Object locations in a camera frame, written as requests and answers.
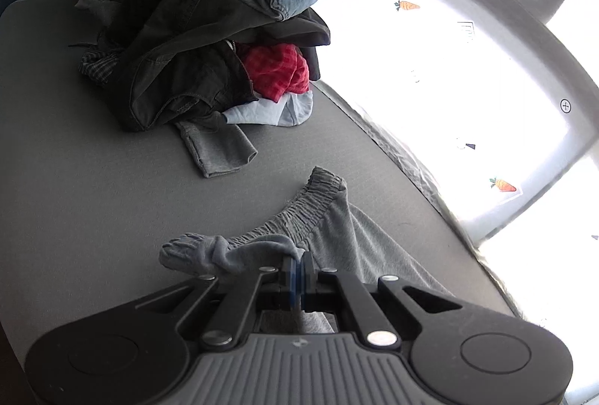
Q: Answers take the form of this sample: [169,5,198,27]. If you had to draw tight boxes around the dark plaid garment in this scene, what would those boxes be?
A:
[77,43,128,88]

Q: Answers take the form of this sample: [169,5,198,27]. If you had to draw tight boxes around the red checked garment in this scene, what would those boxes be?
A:
[236,42,312,102]

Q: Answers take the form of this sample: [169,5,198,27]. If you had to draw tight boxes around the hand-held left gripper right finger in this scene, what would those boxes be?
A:
[300,251,465,348]

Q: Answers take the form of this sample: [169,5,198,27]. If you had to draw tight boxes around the grey trouser leg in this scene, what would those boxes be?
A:
[175,112,259,179]

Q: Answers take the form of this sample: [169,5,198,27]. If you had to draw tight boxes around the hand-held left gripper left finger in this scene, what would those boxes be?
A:
[135,253,301,350]

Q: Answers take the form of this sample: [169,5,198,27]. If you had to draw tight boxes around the grey sweatpants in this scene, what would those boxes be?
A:
[159,166,458,335]

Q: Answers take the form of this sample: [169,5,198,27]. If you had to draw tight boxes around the white garment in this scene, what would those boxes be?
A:
[222,90,314,127]

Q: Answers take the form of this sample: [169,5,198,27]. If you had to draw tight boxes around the dark grey jacket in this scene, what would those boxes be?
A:
[75,0,332,133]

